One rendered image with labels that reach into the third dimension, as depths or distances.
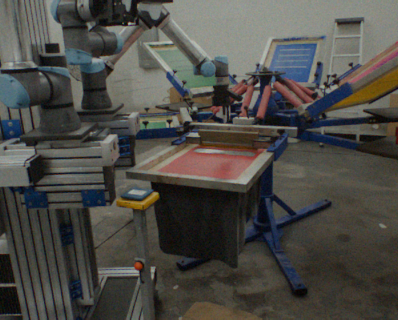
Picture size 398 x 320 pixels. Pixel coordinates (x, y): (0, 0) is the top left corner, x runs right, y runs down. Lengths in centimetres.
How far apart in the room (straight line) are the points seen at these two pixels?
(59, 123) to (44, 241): 65
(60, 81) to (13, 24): 24
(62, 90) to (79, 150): 22
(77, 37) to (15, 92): 30
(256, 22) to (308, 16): 78
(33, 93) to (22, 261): 90
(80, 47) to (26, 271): 118
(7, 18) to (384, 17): 534
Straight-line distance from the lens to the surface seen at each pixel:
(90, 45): 124
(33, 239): 197
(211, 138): 224
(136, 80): 735
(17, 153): 159
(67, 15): 123
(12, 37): 141
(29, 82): 140
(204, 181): 166
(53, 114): 150
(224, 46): 655
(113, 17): 113
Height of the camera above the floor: 156
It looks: 17 degrees down
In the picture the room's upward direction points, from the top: 3 degrees counter-clockwise
